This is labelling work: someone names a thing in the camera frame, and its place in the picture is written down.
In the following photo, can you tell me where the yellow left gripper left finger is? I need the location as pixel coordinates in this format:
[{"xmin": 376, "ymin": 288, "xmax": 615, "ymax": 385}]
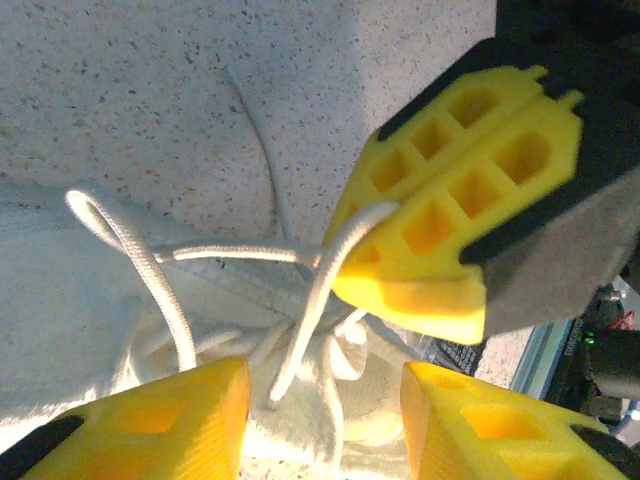
[{"xmin": 0, "ymin": 355, "xmax": 251, "ymax": 480}]

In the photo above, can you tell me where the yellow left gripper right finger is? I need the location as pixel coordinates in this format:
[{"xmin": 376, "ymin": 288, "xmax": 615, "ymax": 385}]
[{"xmin": 399, "ymin": 360, "xmax": 640, "ymax": 480}]

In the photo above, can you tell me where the white shoe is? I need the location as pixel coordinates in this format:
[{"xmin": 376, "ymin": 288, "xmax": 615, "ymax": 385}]
[{"xmin": 0, "ymin": 177, "xmax": 419, "ymax": 480}]

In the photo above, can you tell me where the white shoelace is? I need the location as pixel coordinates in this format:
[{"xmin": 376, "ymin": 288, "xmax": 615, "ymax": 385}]
[{"xmin": 64, "ymin": 64, "xmax": 401, "ymax": 480}]

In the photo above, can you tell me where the black flat packet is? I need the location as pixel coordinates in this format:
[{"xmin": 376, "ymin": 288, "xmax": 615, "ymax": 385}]
[{"xmin": 422, "ymin": 335, "xmax": 485, "ymax": 377}]

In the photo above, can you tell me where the aluminium front rail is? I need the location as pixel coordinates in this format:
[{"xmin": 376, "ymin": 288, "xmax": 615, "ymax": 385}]
[{"xmin": 509, "ymin": 319, "xmax": 576, "ymax": 401}]

